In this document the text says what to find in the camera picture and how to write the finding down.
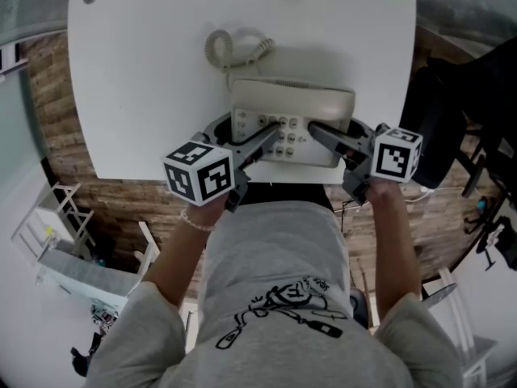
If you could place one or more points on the white side table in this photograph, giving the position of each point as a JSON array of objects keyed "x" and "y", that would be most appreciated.
[{"x": 89, "y": 277}]

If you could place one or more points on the person's right forearm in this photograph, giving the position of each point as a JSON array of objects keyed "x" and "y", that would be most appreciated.
[{"x": 393, "y": 249}]

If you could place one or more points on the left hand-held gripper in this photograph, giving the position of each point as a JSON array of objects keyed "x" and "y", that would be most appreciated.
[{"x": 198, "y": 172}]

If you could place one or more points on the beige telephone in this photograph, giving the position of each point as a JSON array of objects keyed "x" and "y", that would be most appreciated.
[{"x": 319, "y": 95}]

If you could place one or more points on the black office chair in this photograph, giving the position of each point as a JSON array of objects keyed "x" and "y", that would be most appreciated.
[{"x": 440, "y": 127}]

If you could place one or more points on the grey printed t-shirt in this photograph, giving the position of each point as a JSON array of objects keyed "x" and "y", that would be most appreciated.
[{"x": 274, "y": 265}]

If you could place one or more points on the white frame chair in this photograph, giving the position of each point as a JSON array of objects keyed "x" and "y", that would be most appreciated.
[{"x": 464, "y": 330}]

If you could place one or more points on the person's left forearm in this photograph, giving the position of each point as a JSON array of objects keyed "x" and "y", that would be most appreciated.
[{"x": 182, "y": 257}]

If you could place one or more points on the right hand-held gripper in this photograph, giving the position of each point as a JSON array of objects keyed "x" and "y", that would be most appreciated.
[{"x": 393, "y": 156}]

